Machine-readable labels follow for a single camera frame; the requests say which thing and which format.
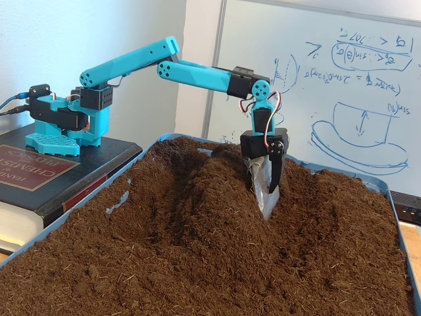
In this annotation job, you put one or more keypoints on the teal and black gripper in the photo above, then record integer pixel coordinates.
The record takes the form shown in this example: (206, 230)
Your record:
(252, 144)

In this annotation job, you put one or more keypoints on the brown soil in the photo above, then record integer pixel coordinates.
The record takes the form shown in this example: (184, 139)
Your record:
(197, 263)

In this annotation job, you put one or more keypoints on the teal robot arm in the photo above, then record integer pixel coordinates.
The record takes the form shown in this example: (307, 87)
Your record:
(131, 61)

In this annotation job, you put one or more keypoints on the blue plastic tray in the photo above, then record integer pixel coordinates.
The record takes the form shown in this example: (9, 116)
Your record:
(375, 184)

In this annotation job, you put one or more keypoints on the whiteboard with blue drawings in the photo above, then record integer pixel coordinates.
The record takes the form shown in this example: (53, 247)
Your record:
(246, 49)

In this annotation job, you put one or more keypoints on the black perforated basket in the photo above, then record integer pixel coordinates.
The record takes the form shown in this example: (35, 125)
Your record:
(408, 207)

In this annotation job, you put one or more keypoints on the black chemistry physics handbook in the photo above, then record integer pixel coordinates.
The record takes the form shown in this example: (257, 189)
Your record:
(98, 158)

